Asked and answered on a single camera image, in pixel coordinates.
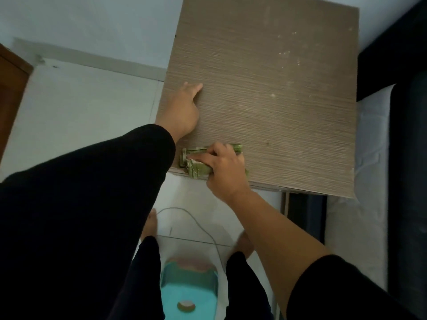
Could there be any person's left hand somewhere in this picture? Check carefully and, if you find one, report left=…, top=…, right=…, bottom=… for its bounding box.
left=155, top=82, right=203, bottom=144

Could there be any person's right hand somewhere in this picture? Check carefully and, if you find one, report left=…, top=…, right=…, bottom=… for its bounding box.
left=188, top=142, right=251, bottom=206

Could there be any green leaf-wrapped parcel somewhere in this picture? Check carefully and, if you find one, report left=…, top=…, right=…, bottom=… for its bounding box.
left=179, top=143, right=249, bottom=180

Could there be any person's right forearm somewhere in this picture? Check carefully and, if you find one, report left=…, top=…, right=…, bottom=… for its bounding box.
left=230, top=189, right=334, bottom=318

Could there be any person's left forearm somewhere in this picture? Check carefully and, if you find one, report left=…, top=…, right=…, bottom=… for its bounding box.
left=0, top=124, right=176, bottom=320

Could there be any person's right foot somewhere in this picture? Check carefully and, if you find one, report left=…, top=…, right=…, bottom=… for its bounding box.
left=232, top=231, right=255, bottom=260

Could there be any person's foot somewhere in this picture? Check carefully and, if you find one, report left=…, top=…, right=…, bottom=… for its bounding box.
left=232, top=231, right=255, bottom=260
left=140, top=209, right=158, bottom=243

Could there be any person's left foot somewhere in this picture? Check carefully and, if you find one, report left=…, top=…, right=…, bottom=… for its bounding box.
left=140, top=209, right=158, bottom=243

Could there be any teal plastic stool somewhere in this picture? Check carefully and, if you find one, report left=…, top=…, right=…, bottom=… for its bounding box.
left=160, top=258, right=219, bottom=320

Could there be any person's right leg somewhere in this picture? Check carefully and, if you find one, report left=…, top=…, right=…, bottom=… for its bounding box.
left=225, top=251, right=275, bottom=320

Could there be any person's leg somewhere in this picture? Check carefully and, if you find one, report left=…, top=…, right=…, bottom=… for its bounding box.
left=108, top=236, right=166, bottom=320
left=225, top=251, right=275, bottom=320

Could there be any person's left leg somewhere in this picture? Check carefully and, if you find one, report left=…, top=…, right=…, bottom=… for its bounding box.
left=108, top=236, right=166, bottom=320

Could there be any white mattress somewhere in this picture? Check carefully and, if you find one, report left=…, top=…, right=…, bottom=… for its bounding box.
left=325, top=84, right=396, bottom=292

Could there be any brown wooden door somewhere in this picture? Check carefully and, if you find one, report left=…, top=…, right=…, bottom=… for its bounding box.
left=0, top=43, right=34, bottom=162

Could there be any thin grey cable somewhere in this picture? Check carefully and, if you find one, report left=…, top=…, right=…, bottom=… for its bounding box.
left=156, top=207, right=231, bottom=270

